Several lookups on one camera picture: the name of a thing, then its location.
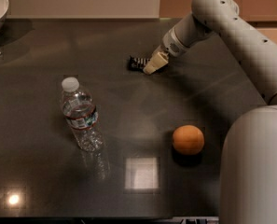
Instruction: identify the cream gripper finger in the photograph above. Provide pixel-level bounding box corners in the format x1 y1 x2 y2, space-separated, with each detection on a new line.
143 52 169 75
151 45 163 58

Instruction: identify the black rxbar chocolate wrapper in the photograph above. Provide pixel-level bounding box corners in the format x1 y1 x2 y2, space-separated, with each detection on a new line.
128 57 149 71

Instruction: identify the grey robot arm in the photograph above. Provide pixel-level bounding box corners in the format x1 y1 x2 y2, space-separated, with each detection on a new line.
144 0 277 224

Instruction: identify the orange fruit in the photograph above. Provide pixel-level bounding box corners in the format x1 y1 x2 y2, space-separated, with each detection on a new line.
173 125 204 155

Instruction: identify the clear plastic water bottle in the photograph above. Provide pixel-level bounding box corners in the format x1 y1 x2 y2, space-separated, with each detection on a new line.
61 77 104 152

